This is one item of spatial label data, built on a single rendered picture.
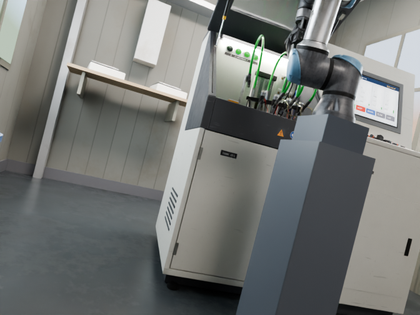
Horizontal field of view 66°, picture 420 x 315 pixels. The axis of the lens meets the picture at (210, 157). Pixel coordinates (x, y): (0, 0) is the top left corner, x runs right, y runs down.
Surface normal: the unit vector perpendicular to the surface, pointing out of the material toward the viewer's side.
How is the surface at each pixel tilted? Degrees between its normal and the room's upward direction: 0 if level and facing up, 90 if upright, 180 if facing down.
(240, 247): 90
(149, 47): 90
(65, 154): 90
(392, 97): 76
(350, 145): 90
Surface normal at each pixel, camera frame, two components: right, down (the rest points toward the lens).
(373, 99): 0.26, -0.18
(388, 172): 0.21, 0.05
